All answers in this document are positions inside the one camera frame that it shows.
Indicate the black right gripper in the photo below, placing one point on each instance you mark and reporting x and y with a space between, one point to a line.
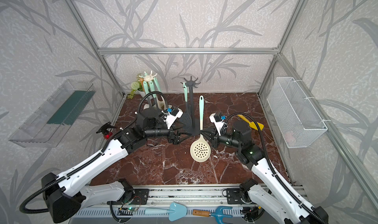
214 135

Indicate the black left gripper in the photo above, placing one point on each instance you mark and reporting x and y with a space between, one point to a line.
173 137

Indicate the large grey skimmer mint handle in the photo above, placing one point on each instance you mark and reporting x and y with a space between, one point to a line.
152 89

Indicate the cream skimmer mint handle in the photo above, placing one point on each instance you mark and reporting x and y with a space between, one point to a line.
200 149

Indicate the cream skimmer wooden handle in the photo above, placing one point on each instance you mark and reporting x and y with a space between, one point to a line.
141 81

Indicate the grey slotted spatula mint handle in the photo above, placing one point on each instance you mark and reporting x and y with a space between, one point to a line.
185 92

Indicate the cream utensil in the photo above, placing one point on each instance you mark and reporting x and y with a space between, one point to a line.
161 103

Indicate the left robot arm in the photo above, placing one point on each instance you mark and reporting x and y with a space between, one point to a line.
63 195

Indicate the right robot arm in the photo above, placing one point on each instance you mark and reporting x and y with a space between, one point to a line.
281 201

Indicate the dark grey utensil rack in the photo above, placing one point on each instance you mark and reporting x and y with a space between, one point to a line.
191 84

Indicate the cream utensil rack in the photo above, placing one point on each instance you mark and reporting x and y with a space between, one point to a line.
148 77

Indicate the white pot with flowers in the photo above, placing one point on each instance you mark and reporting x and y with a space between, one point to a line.
135 86

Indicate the red spray bottle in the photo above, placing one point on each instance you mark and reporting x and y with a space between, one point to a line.
105 130

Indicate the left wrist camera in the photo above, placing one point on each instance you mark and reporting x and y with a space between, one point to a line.
171 116

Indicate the white wire wall basket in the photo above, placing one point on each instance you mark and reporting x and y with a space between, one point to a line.
299 122

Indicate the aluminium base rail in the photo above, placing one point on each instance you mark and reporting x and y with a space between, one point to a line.
203 195

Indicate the blue garden fork wooden handle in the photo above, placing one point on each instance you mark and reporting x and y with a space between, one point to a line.
218 214

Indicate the clear plastic wall tray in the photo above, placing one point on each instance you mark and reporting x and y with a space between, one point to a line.
48 125

